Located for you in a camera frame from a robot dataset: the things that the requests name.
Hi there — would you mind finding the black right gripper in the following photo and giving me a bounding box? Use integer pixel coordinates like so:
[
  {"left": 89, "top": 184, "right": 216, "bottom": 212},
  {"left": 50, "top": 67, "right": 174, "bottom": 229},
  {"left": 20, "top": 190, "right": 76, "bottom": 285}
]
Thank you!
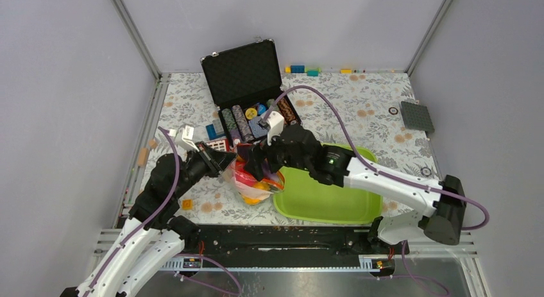
[{"left": 243, "top": 124, "right": 312, "bottom": 181}]

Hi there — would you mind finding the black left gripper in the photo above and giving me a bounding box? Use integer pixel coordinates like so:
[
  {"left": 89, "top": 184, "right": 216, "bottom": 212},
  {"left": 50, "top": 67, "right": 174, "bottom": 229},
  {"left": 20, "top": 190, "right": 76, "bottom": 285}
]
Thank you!
[{"left": 173, "top": 140, "right": 238, "bottom": 199}]

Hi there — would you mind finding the clear zip top bag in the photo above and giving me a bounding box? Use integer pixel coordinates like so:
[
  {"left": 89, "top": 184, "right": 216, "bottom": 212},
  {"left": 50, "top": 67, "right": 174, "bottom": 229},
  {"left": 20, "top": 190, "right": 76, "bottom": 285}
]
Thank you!
[{"left": 223, "top": 143, "right": 285, "bottom": 205}]

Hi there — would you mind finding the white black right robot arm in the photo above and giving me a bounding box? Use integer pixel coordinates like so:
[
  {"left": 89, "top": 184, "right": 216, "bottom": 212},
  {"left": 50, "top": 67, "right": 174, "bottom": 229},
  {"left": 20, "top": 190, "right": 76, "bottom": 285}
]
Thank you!
[{"left": 242, "top": 125, "right": 466, "bottom": 253}]

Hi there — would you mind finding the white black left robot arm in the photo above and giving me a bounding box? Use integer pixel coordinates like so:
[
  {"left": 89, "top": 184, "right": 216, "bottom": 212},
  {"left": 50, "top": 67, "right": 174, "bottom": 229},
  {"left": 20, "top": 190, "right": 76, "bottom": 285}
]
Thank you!
[{"left": 61, "top": 142, "right": 236, "bottom": 296}]

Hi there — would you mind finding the red white window brick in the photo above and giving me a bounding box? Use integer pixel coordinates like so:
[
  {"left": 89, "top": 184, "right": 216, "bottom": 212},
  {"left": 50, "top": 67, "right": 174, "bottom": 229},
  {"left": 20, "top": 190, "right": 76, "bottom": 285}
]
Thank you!
[{"left": 205, "top": 138, "right": 231, "bottom": 152}]

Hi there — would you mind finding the blue toy brick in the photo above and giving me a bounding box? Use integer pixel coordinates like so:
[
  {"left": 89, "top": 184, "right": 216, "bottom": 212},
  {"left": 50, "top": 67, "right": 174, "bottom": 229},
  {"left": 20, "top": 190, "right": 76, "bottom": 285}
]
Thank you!
[{"left": 205, "top": 124, "right": 217, "bottom": 140}]

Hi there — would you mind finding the grey toy brick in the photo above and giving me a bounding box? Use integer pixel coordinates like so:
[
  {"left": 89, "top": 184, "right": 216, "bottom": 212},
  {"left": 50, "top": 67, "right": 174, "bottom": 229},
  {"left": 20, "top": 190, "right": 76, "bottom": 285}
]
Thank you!
[{"left": 212, "top": 119, "right": 225, "bottom": 136}]

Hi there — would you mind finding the small orange toy cracker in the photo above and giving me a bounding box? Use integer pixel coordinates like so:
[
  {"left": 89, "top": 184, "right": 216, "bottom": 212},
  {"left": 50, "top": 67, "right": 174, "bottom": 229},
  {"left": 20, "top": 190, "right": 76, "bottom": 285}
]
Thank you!
[{"left": 182, "top": 199, "right": 193, "bottom": 210}]

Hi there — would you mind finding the green plastic tray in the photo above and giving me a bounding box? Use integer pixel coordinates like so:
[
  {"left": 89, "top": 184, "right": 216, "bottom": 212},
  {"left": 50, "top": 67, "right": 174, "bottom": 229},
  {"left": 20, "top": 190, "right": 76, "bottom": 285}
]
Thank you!
[{"left": 273, "top": 167, "right": 383, "bottom": 225}]

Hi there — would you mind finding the blue small blind button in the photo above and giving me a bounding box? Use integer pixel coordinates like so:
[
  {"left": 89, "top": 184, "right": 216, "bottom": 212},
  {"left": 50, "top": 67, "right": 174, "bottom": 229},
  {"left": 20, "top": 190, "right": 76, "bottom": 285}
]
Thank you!
[{"left": 257, "top": 104, "right": 266, "bottom": 115}]

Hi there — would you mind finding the yellow big blind button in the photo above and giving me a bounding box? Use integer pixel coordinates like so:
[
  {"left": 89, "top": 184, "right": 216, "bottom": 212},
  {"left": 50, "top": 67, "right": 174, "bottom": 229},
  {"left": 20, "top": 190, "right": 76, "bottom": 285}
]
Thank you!
[{"left": 244, "top": 108, "right": 259, "bottom": 120}]

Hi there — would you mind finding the small wooden cube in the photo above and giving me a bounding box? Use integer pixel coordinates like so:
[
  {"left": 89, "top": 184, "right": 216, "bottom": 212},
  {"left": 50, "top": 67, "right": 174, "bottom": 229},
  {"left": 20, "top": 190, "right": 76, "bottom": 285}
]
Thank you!
[{"left": 148, "top": 139, "right": 158, "bottom": 149}]

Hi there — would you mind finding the wooden block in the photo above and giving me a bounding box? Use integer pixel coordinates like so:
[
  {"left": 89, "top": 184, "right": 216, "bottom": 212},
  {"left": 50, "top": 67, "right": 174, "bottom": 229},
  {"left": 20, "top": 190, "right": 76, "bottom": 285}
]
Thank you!
[{"left": 136, "top": 148, "right": 149, "bottom": 167}]

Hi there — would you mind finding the black poker chip case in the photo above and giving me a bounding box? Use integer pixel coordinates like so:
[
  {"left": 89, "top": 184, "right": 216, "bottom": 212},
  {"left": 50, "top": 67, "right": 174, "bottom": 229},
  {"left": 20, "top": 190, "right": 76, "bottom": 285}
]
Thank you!
[{"left": 200, "top": 39, "right": 283, "bottom": 146}]

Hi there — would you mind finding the grey building baseplate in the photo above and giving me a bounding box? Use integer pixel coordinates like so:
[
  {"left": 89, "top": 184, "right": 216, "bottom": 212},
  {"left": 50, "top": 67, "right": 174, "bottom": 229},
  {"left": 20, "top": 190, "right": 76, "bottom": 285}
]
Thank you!
[{"left": 400, "top": 101, "right": 435, "bottom": 133}]

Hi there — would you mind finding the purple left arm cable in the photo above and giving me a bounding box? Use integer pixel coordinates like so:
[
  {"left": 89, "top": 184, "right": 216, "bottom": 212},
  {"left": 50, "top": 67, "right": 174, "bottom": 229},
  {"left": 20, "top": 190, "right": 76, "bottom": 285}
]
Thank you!
[{"left": 80, "top": 126, "right": 182, "bottom": 297}]

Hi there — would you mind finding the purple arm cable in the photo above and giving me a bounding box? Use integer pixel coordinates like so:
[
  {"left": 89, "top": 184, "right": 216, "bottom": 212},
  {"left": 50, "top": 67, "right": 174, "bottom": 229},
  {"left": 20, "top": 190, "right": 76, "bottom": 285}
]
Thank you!
[
  {"left": 80, "top": 126, "right": 182, "bottom": 297},
  {"left": 263, "top": 85, "right": 490, "bottom": 232}
]

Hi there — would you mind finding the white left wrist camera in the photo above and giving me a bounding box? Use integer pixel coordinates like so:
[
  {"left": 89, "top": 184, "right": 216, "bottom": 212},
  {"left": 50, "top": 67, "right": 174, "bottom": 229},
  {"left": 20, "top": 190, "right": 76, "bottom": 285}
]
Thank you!
[{"left": 167, "top": 125, "right": 199, "bottom": 152}]

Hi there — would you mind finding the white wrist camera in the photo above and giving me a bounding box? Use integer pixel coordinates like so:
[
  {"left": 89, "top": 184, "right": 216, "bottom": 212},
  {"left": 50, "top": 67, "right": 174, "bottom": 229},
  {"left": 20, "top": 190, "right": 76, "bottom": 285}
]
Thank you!
[
  {"left": 258, "top": 111, "right": 285, "bottom": 146},
  {"left": 167, "top": 125, "right": 199, "bottom": 152}
]

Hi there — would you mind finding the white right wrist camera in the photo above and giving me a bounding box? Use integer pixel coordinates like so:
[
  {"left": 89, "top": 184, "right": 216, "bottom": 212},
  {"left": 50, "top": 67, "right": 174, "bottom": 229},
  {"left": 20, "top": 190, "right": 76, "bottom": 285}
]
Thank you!
[{"left": 258, "top": 111, "right": 285, "bottom": 146}]

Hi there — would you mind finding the blue toy block at wall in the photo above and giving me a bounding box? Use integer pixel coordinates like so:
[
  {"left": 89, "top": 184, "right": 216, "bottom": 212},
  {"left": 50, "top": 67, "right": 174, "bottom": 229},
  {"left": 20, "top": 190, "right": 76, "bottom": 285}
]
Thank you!
[{"left": 289, "top": 65, "right": 305, "bottom": 73}]

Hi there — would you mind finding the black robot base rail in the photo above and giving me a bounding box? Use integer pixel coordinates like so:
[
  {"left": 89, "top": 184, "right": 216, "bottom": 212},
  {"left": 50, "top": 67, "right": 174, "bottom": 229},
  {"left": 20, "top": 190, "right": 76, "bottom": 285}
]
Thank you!
[{"left": 166, "top": 221, "right": 402, "bottom": 268}]

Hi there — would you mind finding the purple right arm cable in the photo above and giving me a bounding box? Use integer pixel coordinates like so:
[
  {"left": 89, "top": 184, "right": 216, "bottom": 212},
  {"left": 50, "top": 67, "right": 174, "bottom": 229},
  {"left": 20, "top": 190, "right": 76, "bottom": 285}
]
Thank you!
[{"left": 263, "top": 85, "right": 490, "bottom": 232}]

